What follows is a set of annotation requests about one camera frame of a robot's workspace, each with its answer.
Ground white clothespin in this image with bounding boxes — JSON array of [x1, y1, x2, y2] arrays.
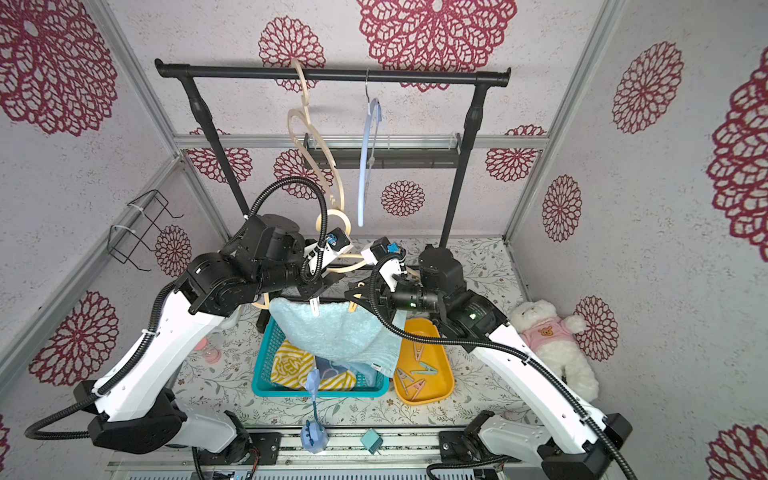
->
[[309, 298, 320, 317]]

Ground orange clothespin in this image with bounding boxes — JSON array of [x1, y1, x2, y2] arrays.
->
[[348, 293, 361, 313]]

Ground teal plain towel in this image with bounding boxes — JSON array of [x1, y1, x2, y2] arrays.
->
[[269, 298, 402, 378]]

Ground peach pink clothespin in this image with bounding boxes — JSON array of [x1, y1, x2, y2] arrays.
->
[[413, 343, 426, 362]]

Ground grey clothespin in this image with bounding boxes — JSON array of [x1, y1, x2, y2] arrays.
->
[[395, 368, 415, 391]]

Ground yellow striped towel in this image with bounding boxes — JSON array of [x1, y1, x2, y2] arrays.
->
[[269, 340, 358, 391]]

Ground green clothespin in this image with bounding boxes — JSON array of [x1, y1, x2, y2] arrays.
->
[[410, 362, 438, 376]]

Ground beige plastic hanger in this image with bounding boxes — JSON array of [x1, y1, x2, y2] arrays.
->
[[251, 208, 421, 313]]

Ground light blue hanger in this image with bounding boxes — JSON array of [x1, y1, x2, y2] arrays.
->
[[357, 70, 383, 227]]

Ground blue hello towel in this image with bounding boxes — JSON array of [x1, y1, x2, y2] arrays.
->
[[315, 357, 378, 391]]

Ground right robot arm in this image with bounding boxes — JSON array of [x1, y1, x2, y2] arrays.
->
[[345, 237, 637, 479]]

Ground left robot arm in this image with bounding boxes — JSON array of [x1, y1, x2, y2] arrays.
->
[[24, 176, 330, 464]]

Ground teal plastic basket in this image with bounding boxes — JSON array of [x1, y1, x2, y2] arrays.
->
[[251, 318, 390, 398]]

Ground yellow plastic tray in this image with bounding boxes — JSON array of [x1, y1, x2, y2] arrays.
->
[[394, 339, 455, 406]]

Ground small teal cube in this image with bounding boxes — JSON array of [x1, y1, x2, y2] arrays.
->
[[360, 429, 383, 454]]

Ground white teddy bear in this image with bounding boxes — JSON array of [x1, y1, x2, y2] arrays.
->
[[509, 300, 599, 402]]

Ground black clothes rack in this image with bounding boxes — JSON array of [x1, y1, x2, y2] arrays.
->
[[154, 59, 511, 247]]

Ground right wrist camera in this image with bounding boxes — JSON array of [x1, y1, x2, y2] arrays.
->
[[361, 237, 407, 292]]

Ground black wire wall rack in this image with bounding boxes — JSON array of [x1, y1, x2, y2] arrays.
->
[[106, 188, 183, 272]]

